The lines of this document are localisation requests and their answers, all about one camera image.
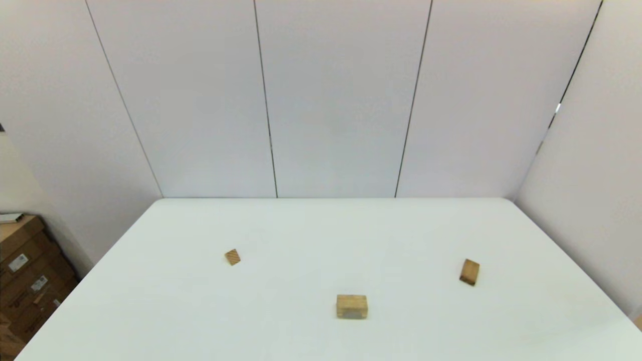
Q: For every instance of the arched wooden building block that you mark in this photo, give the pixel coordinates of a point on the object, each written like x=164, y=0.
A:
x=351, y=306

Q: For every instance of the rectangular wooden building block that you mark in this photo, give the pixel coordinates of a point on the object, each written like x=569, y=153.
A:
x=469, y=272

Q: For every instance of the triangular wooden building block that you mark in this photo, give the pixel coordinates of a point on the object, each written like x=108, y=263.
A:
x=232, y=257

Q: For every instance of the white flat object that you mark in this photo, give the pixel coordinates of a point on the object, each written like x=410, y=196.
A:
x=10, y=218

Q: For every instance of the labelled brown cardboard box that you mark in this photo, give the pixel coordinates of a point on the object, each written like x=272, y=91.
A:
x=42, y=313
x=20, y=240
x=30, y=293

